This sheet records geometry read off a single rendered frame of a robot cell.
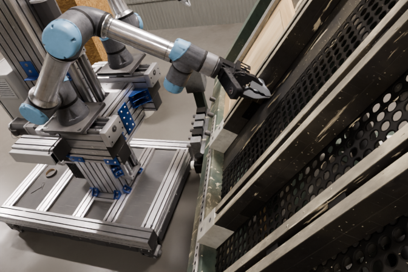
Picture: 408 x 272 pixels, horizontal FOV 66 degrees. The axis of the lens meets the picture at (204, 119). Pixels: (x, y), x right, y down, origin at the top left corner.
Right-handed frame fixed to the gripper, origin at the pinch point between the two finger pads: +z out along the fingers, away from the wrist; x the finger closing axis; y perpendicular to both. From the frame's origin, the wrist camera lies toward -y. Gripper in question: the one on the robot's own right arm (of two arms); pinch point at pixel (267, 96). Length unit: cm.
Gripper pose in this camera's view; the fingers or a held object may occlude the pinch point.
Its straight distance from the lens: 108.8
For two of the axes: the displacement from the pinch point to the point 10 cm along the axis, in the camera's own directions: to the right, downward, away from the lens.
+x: -4.1, 6.6, 6.3
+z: 9.0, 4.0, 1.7
